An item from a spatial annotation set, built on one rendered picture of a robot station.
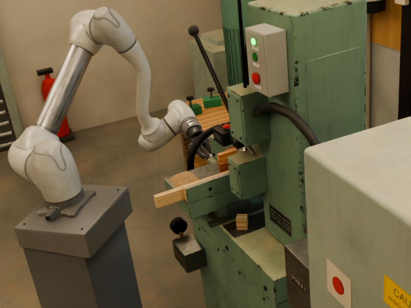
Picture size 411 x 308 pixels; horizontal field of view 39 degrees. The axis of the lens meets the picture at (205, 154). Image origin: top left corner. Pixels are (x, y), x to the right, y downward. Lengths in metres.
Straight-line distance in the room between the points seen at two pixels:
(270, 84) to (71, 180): 1.09
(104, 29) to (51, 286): 1.07
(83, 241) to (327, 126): 1.06
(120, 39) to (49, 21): 2.37
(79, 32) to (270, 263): 1.29
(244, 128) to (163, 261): 1.68
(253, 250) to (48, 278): 1.01
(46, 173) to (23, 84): 2.60
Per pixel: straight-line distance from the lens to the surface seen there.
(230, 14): 1.74
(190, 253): 2.11
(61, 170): 2.26
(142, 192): 3.83
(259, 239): 1.82
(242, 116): 1.56
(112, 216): 2.32
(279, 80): 1.45
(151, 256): 3.21
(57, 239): 2.27
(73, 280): 2.41
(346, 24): 1.49
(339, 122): 1.56
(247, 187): 1.70
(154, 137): 2.66
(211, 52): 4.09
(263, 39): 1.41
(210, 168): 2.04
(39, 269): 2.49
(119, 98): 4.99
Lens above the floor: 1.84
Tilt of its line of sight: 26 degrees down
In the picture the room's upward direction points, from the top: 7 degrees counter-clockwise
